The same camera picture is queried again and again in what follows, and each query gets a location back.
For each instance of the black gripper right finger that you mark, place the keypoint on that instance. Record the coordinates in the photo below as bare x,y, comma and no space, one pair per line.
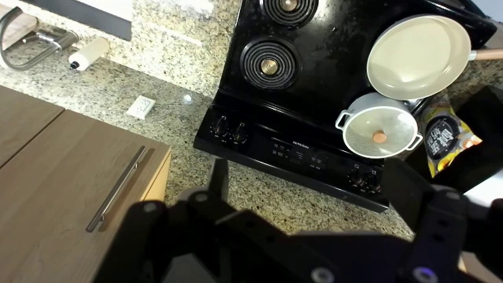
440,230

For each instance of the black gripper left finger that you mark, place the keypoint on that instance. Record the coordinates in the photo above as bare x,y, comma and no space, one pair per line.
142,237

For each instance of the black electric stove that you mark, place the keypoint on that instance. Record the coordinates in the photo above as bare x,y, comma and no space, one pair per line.
324,79

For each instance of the large coil stove burner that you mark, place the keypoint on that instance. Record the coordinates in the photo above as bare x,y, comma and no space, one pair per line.
269,65

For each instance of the small coil stove burner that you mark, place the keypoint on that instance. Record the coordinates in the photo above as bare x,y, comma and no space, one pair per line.
289,9

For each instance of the yellow snack bag black label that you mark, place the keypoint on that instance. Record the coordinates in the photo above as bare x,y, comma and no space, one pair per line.
448,139

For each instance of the wooden cabinet beside hood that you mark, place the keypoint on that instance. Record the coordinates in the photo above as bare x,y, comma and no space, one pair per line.
52,174

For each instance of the glass pot lid orange knob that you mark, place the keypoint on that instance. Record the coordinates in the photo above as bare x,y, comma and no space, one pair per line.
379,131

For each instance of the white cooking pot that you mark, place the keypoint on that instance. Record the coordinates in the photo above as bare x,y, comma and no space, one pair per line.
352,108

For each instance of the white paper towel roll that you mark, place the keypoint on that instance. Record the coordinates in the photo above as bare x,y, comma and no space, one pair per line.
88,54

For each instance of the curved metal faucet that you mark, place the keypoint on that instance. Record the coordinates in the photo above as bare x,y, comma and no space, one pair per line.
52,39

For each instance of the white wall outlet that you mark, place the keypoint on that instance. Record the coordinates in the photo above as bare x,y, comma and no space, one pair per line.
140,108

